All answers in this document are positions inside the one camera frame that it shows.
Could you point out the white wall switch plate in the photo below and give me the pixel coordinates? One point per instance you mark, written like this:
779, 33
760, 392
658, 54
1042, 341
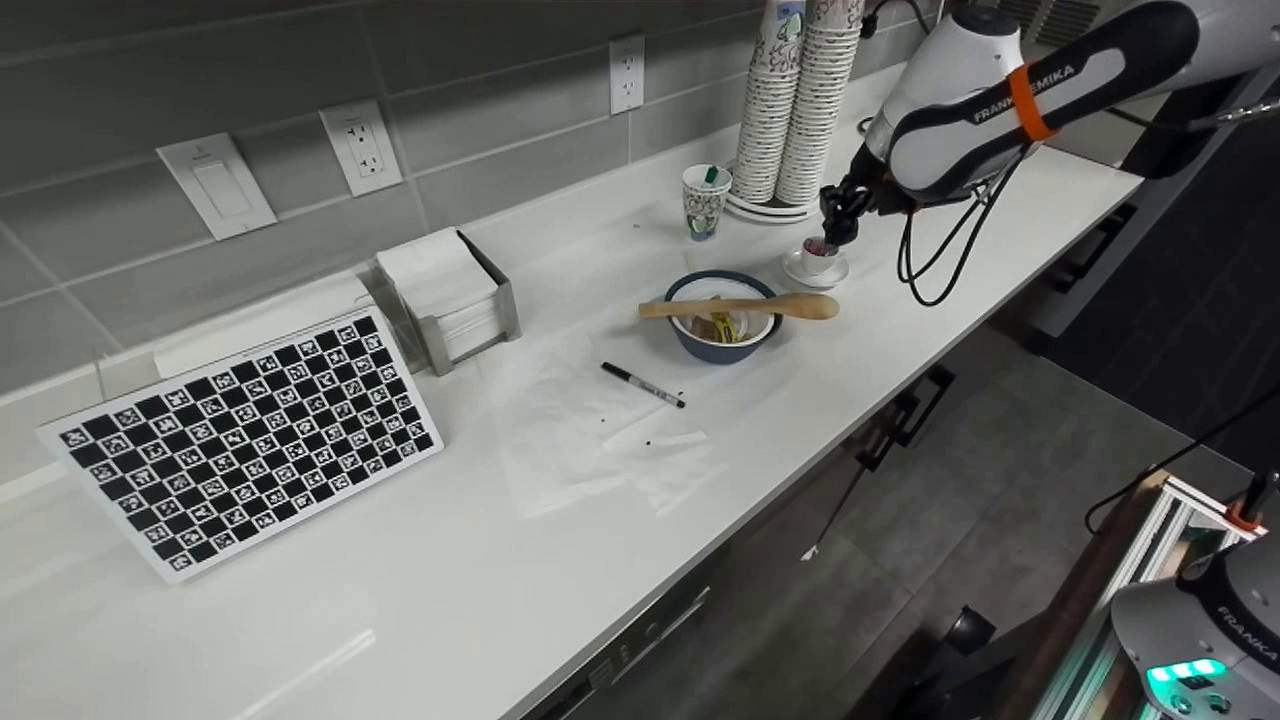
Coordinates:
217, 186

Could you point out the thin black rod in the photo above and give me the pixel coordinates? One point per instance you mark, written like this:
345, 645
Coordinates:
836, 510

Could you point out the small white floor scrap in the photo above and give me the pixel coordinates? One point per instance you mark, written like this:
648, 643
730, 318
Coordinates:
811, 552

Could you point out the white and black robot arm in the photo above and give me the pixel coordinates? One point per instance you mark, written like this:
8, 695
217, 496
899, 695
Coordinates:
960, 83

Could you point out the white narrow wall outlet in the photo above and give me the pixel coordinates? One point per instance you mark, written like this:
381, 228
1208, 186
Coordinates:
625, 75

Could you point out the food scraps in bowl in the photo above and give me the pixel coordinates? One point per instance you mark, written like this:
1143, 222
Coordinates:
715, 326

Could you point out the clear plastic sheet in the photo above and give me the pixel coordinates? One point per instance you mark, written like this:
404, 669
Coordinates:
586, 440

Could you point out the blue rimmed white bowl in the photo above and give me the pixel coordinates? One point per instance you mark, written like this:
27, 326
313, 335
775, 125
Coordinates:
725, 350

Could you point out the white napkin stack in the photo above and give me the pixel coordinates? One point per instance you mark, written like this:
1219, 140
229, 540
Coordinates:
434, 282

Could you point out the tall speckled paper cup stack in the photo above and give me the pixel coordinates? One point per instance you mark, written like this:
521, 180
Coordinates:
826, 102
767, 107

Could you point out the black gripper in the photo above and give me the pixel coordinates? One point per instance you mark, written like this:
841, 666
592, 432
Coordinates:
851, 197

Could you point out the wooden spoon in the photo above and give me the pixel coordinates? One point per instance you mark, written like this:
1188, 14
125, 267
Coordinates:
775, 306

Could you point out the metal napkin holder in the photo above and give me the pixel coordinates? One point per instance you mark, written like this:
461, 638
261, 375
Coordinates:
507, 301

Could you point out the small white tea cup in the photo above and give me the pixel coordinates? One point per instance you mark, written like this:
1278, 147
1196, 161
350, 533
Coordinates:
816, 260

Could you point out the light wooden frame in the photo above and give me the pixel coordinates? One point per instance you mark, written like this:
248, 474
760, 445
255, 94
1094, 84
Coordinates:
1132, 561

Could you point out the black white calibration board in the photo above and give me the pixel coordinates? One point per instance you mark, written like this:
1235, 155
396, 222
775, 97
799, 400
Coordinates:
246, 440

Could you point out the white double wall outlet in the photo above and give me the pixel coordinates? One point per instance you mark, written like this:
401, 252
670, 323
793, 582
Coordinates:
363, 147

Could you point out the grey robot base green light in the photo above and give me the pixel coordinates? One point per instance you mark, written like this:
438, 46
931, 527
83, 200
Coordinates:
1203, 643

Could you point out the black marker pen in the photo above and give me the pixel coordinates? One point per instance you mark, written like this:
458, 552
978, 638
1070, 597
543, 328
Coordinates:
643, 384

